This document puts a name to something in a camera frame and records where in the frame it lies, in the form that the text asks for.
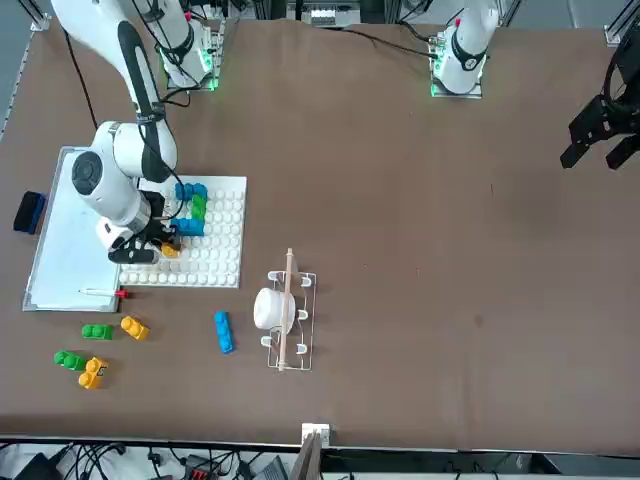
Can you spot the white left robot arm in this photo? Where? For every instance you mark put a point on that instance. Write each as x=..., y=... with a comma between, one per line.
x=465, y=50

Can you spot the blue three-stud block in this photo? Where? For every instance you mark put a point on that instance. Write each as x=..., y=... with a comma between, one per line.
x=190, y=226
x=191, y=190
x=225, y=332

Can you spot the aluminium camera post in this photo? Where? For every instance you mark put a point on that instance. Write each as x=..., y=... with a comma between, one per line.
x=312, y=450

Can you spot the white pen with red cap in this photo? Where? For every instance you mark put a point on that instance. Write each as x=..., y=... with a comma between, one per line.
x=100, y=292

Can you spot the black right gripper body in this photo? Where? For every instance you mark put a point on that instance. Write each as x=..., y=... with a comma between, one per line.
x=154, y=210

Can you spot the yellow block with printed tag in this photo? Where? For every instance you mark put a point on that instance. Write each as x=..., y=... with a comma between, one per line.
x=92, y=374

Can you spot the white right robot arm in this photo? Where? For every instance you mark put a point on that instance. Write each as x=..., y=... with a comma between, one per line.
x=105, y=195

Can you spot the white power strip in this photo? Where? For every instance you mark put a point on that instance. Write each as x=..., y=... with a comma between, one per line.
x=325, y=16

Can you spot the white studded baseplate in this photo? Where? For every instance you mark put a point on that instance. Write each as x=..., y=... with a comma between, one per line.
x=220, y=250

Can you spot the white whiteboard with grey frame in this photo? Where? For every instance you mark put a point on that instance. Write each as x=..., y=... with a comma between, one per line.
x=65, y=260

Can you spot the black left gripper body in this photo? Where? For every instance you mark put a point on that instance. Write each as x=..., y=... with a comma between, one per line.
x=631, y=107

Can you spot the yellow two-stud block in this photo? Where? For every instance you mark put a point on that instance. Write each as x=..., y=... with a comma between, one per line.
x=170, y=251
x=135, y=328

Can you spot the white cup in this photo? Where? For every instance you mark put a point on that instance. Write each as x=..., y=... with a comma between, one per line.
x=267, y=309

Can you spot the wooden rod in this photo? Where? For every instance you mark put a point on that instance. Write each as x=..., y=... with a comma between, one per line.
x=287, y=300

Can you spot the green toy block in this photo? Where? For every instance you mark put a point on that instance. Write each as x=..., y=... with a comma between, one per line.
x=97, y=331
x=200, y=206
x=69, y=360

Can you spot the aluminium frame profile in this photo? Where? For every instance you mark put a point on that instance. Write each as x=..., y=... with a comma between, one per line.
x=41, y=22
x=617, y=30

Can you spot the black and blue eraser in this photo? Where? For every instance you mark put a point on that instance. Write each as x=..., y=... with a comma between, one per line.
x=29, y=212

